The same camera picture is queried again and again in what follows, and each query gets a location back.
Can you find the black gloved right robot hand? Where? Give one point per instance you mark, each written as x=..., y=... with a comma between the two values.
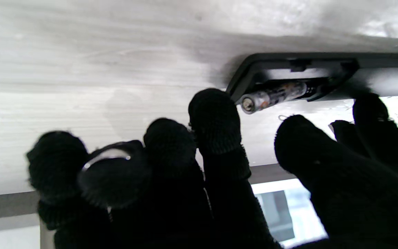
x=171, y=193

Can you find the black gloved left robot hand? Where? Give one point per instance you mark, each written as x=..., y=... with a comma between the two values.
x=375, y=131

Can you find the black remote control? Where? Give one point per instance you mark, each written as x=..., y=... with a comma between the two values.
x=385, y=79

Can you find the long dark low ledge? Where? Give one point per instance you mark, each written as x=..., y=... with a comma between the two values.
x=271, y=174

